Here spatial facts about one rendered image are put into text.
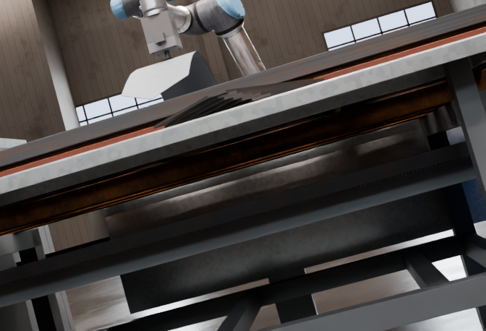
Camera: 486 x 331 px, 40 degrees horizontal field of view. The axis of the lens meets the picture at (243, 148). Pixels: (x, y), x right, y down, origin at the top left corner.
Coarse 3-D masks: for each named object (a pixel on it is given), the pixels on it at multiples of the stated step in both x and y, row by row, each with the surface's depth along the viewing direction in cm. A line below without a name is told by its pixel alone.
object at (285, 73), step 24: (432, 24) 144; (456, 24) 144; (480, 24) 146; (360, 48) 146; (384, 48) 145; (264, 72) 149; (288, 72) 148; (312, 72) 147; (192, 96) 151; (120, 120) 153; (144, 120) 152; (24, 144) 156; (48, 144) 155; (72, 144) 155
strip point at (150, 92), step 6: (180, 78) 164; (162, 84) 165; (168, 84) 164; (174, 84) 162; (138, 90) 166; (144, 90) 165; (150, 90) 164; (156, 90) 162; (162, 90) 161; (126, 96) 166; (132, 96) 164; (138, 96) 163; (144, 96) 161; (150, 96) 160
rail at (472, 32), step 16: (464, 32) 146; (480, 32) 143; (400, 48) 148; (416, 48) 145; (352, 64) 149; (368, 64) 146; (144, 128) 155; (160, 128) 152; (96, 144) 154; (32, 160) 159; (48, 160) 155; (0, 176) 157
